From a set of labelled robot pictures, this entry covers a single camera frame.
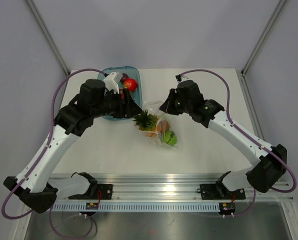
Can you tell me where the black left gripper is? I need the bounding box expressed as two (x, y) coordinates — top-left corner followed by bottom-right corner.
(92, 88), (143, 119)

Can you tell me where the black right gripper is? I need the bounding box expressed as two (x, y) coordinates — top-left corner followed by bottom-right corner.
(160, 88), (193, 116)

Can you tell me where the brown toy kiwi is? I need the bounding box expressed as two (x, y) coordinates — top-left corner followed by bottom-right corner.
(156, 120), (170, 134)

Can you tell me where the orange spiky toy fruit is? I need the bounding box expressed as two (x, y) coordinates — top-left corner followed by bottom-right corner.
(133, 109), (159, 138)

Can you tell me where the clear zip top bag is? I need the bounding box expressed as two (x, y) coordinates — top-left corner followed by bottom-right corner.
(133, 101), (180, 149)

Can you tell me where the green toy watermelon ball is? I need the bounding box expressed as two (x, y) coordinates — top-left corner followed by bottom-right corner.
(162, 130), (178, 147)

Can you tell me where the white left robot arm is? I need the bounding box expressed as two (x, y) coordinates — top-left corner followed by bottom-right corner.
(3, 79), (142, 214)

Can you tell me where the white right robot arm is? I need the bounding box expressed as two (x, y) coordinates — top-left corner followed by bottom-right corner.
(159, 80), (287, 198)

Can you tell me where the red toy apple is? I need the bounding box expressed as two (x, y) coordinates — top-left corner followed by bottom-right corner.
(123, 78), (138, 93)

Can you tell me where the dark purple toy plum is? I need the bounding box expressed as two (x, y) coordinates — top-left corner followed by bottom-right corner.
(120, 73), (129, 83)

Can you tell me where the blue plastic tray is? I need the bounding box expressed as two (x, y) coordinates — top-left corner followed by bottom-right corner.
(97, 66), (143, 121)

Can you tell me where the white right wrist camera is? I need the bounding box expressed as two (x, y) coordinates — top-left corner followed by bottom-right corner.
(175, 74), (189, 84)

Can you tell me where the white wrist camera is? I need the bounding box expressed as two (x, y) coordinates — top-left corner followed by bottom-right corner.
(175, 74), (189, 84)
(103, 72), (123, 94)

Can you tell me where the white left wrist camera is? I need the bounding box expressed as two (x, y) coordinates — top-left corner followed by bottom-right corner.
(103, 72), (123, 94)

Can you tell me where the aluminium mounting rail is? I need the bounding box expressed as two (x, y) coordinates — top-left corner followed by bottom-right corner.
(46, 172), (294, 202)

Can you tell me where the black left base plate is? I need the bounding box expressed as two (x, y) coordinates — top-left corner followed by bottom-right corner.
(68, 183), (114, 200)

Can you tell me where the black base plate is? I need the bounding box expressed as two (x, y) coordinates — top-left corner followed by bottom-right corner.
(68, 183), (114, 200)
(196, 183), (246, 200)

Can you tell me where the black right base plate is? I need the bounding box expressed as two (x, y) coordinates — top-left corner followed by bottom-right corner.
(196, 183), (246, 200)

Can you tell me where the white slotted cable duct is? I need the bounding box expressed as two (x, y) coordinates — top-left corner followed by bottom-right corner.
(52, 202), (220, 213)

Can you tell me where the left aluminium frame post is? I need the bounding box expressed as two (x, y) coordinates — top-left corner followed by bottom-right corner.
(24, 0), (70, 76)

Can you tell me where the aluminium frame post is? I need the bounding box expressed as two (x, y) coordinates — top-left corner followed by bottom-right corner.
(241, 0), (289, 77)
(24, 0), (70, 76)

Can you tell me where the right aluminium frame post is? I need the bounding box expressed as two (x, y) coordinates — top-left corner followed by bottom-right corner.
(241, 0), (289, 77)

